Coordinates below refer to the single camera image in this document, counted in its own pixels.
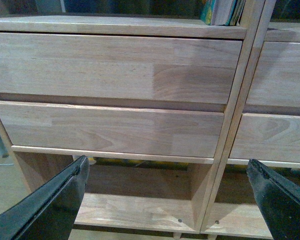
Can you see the teal yellow cover book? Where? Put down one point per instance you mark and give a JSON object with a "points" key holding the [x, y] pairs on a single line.
{"points": [[217, 12]]}

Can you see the wooden drawer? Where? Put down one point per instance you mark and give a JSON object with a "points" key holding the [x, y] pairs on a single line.
{"points": [[276, 81], [112, 129], [268, 137], [118, 67]]}

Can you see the lower left wooden drawer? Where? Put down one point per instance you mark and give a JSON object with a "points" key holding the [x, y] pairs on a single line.
{"points": [[112, 129]]}

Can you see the upper left wooden drawer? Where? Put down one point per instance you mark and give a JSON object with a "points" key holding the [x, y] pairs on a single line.
{"points": [[118, 67]]}

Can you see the right wooden shelf unit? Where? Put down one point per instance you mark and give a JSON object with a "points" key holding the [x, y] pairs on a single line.
{"points": [[232, 209]]}

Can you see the upper right wooden drawer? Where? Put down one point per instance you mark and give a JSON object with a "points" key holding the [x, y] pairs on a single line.
{"points": [[276, 81]]}

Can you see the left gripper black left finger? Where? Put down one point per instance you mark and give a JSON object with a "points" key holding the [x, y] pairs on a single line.
{"points": [[48, 213]]}

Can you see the lower right wooden drawer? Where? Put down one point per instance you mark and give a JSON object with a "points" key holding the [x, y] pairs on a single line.
{"points": [[268, 137]]}

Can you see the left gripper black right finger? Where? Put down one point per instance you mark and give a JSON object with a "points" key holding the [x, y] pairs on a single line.
{"points": [[278, 200]]}

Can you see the wooden shelf unit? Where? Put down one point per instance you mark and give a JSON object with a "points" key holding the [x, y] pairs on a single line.
{"points": [[116, 196], [232, 209]]}

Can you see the left wooden shelf unit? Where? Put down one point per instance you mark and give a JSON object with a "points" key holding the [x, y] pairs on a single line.
{"points": [[116, 196]]}

